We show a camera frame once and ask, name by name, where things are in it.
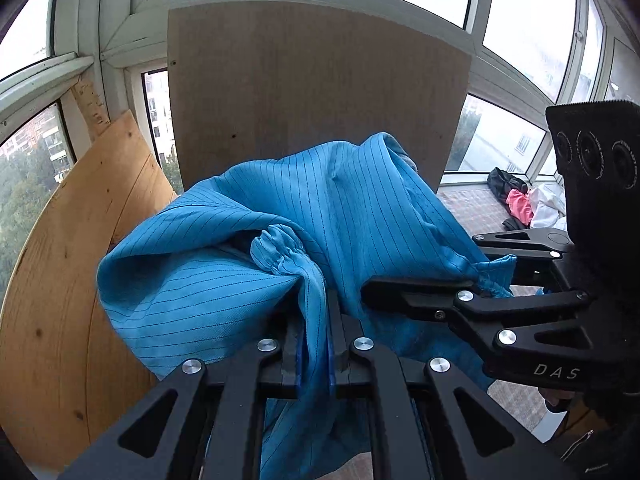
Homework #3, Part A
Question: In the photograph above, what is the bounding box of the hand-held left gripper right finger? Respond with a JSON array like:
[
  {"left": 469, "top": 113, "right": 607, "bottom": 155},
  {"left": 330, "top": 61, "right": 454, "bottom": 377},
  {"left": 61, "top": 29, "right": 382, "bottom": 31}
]
[{"left": 327, "top": 300, "right": 576, "bottom": 480}]

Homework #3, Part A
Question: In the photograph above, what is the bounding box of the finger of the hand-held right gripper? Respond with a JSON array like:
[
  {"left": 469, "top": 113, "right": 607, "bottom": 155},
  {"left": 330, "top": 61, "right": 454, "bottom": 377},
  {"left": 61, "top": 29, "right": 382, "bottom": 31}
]
[
  {"left": 471, "top": 226, "right": 577, "bottom": 262},
  {"left": 361, "top": 275, "right": 594, "bottom": 357}
]

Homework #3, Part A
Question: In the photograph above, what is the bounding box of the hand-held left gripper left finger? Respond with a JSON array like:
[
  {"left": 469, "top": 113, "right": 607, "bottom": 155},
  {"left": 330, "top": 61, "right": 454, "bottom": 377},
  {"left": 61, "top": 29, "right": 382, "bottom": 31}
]
[{"left": 57, "top": 317, "right": 304, "bottom": 480}]

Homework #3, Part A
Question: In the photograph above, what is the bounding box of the blue striped garment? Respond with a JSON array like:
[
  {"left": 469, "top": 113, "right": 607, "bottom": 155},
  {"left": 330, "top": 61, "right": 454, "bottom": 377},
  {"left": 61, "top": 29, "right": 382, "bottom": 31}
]
[{"left": 97, "top": 132, "right": 518, "bottom": 480}]

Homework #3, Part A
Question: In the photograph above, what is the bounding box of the white garment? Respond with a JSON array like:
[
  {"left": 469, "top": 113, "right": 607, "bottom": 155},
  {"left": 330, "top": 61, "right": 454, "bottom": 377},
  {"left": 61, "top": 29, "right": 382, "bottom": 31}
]
[{"left": 529, "top": 182, "right": 569, "bottom": 232}]

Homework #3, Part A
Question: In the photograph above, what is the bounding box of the pink garment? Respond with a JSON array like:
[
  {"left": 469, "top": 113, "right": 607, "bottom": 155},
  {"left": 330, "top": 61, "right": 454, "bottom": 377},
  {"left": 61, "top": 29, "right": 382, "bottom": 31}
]
[{"left": 505, "top": 189, "right": 535, "bottom": 227}]

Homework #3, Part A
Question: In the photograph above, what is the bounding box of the black garment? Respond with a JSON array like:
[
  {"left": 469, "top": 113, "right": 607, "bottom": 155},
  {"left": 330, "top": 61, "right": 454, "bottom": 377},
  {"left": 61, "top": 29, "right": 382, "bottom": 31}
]
[{"left": 487, "top": 167, "right": 529, "bottom": 197}]

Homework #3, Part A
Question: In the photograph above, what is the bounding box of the person's black jacket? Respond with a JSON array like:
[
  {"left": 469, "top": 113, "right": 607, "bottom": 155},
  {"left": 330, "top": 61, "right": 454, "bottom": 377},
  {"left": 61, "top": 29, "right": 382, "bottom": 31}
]
[{"left": 542, "top": 391, "right": 640, "bottom": 480}]

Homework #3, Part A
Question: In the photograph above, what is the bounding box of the grey-brown board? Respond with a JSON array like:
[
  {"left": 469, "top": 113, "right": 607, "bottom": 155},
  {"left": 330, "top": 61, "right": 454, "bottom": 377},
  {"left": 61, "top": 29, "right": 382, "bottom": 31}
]
[{"left": 166, "top": 1, "right": 473, "bottom": 196}]

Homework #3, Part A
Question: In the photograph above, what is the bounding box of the plywood board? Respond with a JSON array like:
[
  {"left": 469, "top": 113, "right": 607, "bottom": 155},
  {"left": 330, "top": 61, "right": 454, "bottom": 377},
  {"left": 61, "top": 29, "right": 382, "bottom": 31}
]
[{"left": 0, "top": 110, "right": 178, "bottom": 473}]

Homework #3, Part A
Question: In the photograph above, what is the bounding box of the narrow wooden plank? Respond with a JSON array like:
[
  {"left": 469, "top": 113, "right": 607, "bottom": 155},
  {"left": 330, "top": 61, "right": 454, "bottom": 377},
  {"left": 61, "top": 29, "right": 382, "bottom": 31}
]
[{"left": 70, "top": 72, "right": 112, "bottom": 142}]

